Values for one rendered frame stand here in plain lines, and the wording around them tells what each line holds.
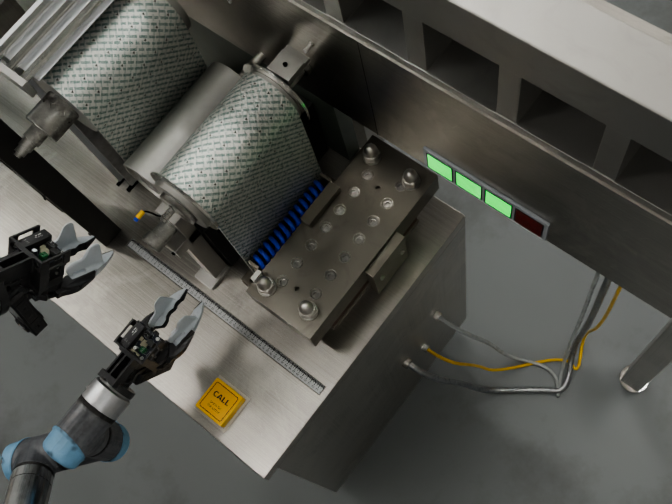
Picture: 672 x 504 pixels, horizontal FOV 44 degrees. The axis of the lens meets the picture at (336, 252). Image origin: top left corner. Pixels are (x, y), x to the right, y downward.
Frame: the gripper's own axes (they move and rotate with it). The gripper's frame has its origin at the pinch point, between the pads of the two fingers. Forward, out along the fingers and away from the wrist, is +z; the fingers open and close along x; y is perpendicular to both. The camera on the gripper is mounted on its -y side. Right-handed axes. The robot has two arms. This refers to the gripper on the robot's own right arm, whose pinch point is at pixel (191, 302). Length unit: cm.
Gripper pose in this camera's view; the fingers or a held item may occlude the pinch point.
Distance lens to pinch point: 153.4
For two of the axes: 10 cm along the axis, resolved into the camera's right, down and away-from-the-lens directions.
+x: -7.8, -5.4, 3.2
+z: 6.1, -7.7, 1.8
